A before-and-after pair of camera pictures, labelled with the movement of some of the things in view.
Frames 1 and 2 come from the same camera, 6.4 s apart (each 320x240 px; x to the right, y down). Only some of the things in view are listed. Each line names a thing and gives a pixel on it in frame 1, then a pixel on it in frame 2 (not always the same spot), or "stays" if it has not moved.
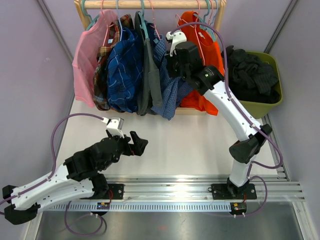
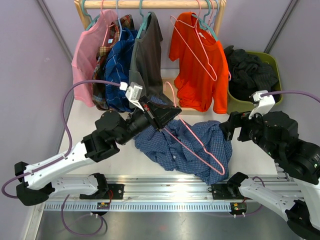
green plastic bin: x=256 y=109 stays
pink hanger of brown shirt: x=107 y=27 stays
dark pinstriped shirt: x=251 y=77 stays
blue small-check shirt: x=174 y=88 to x=198 y=148
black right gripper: x=172 y=73 to x=240 y=119
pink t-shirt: x=84 y=62 stays
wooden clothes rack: x=221 y=5 stays
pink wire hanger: x=199 y=6 to x=204 y=47
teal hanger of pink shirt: x=93 y=21 stays
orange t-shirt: x=190 y=29 stays
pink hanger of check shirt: x=154 y=25 to x=190 y=145
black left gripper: x=137 y=148 to x=159 y=115
